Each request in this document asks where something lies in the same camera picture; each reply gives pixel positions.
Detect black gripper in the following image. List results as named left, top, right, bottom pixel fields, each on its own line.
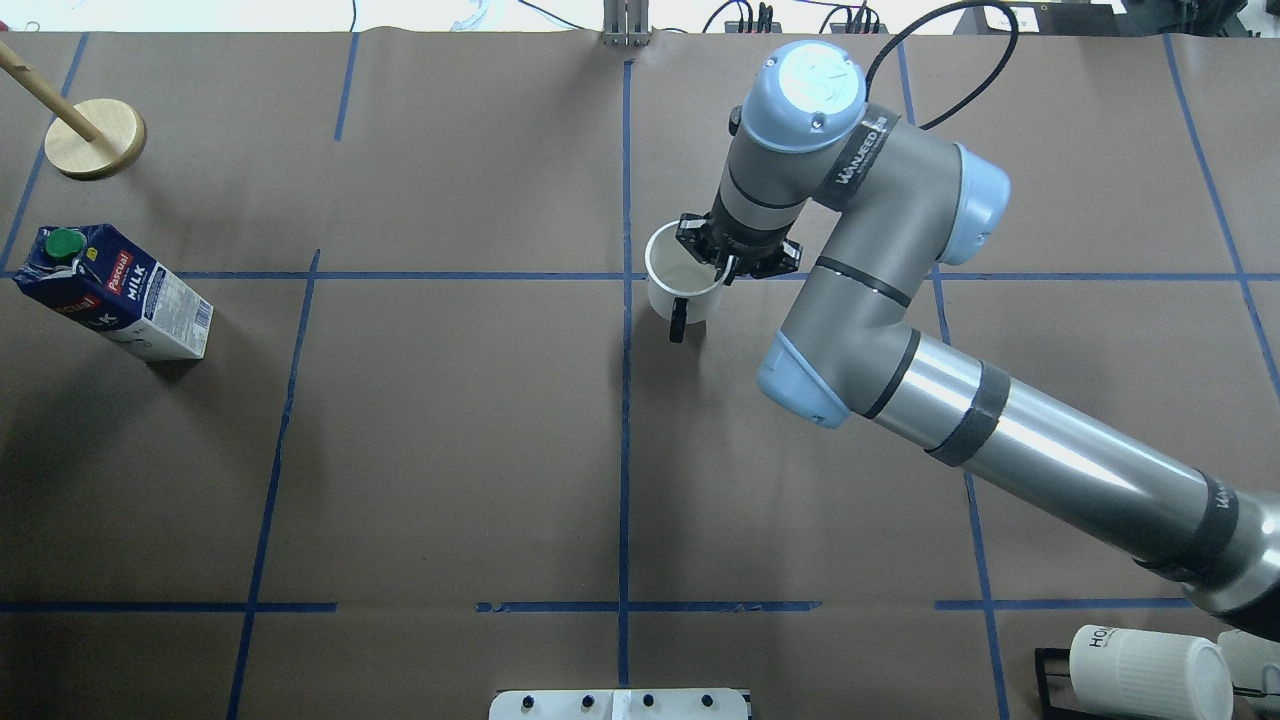
left=676, top=211, right=803, bottom=284

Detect white mug with black handle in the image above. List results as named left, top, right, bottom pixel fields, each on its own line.
left=644, top=220, right=724, bottom=343

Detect blue milk carton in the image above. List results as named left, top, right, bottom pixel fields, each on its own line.
left=14, top=224, right=214, bottom=363

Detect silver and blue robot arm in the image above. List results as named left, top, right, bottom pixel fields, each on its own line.
left=676, top=40, right=1279, bottom=641

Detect black power supply box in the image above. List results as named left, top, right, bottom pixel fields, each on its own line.
left=954, top=1, right=1178, bottom=37

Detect wooden mug tree stand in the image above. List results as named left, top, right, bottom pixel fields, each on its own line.
left=1, top=44, right=147, bottom=181

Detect aluminium frame post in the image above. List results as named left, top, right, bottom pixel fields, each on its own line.
left=600, top=0, right=653, bottom=47

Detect white pedestal column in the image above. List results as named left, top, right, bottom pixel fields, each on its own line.
left=488, top=687, right=755, bottom=719

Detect black wire cup rack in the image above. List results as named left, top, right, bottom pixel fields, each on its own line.
left=1033, top=648, right=1092, bottom=719

